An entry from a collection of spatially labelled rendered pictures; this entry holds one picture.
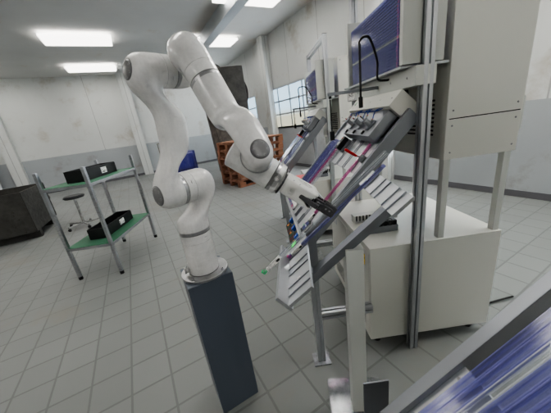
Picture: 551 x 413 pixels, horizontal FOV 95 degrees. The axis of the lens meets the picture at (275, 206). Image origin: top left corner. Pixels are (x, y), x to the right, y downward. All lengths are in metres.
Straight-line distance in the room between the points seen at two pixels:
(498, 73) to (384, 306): 1.13
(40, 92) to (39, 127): 1.05
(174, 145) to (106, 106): 9.87
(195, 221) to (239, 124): 0.49
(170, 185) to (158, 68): 0.35
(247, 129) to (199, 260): 0.61
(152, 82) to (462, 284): 1.63
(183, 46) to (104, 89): 10.07
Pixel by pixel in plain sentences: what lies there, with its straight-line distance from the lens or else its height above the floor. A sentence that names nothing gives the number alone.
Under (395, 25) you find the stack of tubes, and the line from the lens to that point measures 1.28.
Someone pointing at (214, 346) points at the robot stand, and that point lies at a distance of 1.25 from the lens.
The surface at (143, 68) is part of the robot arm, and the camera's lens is 0.90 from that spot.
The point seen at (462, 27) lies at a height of 1.49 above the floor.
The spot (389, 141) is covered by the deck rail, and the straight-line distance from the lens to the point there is 1.18.
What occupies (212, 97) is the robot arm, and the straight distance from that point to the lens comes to 0.73.
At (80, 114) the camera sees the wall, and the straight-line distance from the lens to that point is 10.81.
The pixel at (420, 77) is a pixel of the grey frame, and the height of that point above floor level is 1.34.
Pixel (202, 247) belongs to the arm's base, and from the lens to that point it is 1.03.
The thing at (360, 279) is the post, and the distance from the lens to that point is 0.97.
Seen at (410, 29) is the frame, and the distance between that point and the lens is 1.22.
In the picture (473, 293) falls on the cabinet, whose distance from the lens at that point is 1.75.
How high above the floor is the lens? 1.26
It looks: 19 degrees down
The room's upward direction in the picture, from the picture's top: 8 degrees counter-clockwise
